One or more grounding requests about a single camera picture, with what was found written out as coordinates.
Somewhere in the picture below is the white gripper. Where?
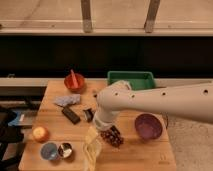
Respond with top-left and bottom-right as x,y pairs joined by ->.
85,114 -> 115,142

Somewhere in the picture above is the yellow banana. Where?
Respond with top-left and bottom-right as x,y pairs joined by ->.
83,135 -> 101,171

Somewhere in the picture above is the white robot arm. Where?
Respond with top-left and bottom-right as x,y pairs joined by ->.
85,81 -> 213,143

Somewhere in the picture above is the small metal cup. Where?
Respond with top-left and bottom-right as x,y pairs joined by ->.
58,143 -> 73,158

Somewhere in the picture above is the blue cup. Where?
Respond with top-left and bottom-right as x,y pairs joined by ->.
40,142 -> 58,161

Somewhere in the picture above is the bunch of red grapes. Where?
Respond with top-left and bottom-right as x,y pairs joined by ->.
100,130 -> 124,148

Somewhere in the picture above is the wooden cutting board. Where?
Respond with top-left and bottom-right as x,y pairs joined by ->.
19,81 -> 176,171

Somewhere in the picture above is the black rectangular block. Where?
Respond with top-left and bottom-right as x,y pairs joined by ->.
62,107 -> 80,124

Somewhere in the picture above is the crumpled grey cloth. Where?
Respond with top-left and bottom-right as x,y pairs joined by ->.
54,94 -> 81,107

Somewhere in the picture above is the red apple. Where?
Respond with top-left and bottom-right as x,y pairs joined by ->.
32,126 -> 49,142

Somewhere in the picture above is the red spatula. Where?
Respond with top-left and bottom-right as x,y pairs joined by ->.
70,69 -> 79,88

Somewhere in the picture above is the purple bowl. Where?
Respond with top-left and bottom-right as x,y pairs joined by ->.
134,113 -> 163,141

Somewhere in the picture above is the red bowl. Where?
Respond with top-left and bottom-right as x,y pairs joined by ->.
64,73 -> 85,93

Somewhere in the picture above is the green plastic tray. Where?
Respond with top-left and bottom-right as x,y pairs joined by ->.
107,71 -> 156,90

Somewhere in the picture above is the dark handled knife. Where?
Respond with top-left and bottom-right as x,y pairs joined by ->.
110,125 -> 121,135

